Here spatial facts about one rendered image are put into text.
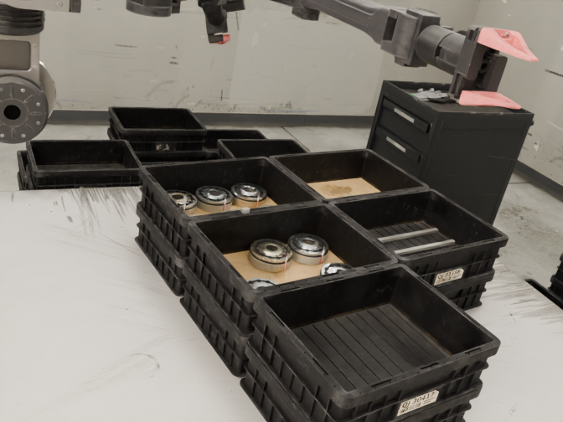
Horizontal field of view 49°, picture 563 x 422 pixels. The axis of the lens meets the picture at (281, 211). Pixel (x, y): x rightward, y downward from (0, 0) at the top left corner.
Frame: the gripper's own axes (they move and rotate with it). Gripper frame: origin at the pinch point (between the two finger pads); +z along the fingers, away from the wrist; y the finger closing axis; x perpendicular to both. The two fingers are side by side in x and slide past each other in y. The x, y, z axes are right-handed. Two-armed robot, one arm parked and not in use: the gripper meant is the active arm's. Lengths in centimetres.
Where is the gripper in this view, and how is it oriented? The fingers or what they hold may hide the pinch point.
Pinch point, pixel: (521, 82)
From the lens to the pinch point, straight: 89.4
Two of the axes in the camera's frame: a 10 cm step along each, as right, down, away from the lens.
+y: -1.8, 8.8, 4.4
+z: 4.3, 4.7, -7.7
